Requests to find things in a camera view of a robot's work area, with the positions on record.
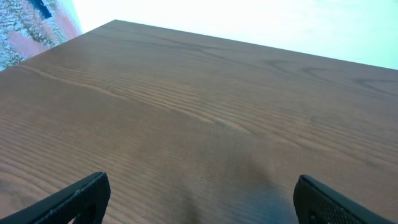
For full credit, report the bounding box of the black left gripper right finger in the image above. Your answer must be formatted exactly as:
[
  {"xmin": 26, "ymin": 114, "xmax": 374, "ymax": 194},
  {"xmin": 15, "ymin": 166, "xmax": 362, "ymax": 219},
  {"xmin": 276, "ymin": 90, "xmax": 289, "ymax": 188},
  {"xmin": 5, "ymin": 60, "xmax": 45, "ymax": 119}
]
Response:
[{"xmin": 293, "ymin": 175, "xmax": 394, "ymax": 224}]

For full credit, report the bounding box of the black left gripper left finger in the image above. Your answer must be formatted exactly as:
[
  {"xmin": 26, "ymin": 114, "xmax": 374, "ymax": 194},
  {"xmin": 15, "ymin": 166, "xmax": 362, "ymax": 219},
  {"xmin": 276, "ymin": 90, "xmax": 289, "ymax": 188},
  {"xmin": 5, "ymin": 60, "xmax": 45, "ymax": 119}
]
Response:
[{"xmin": 1, "ymin": 172, "xmax": 111, "ymax": 224}]

